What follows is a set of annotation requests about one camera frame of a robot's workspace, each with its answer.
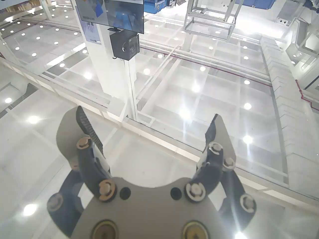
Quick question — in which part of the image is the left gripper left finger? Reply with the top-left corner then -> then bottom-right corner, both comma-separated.
47,106 -> 117,238

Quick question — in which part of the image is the aluminium profile frame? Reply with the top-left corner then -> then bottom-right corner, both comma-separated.
184,0 -> 247,42

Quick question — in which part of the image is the large wall display screen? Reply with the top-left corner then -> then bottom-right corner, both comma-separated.
68,0 -> 145,34

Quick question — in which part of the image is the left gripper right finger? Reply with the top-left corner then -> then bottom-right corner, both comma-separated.
184,114 -> 257,236

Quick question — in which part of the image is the black box under screen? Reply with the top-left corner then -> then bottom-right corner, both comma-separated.
109,29 -> 140,61

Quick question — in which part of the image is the white poster on pillar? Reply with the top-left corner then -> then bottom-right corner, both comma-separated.
75,6 -> 102,45

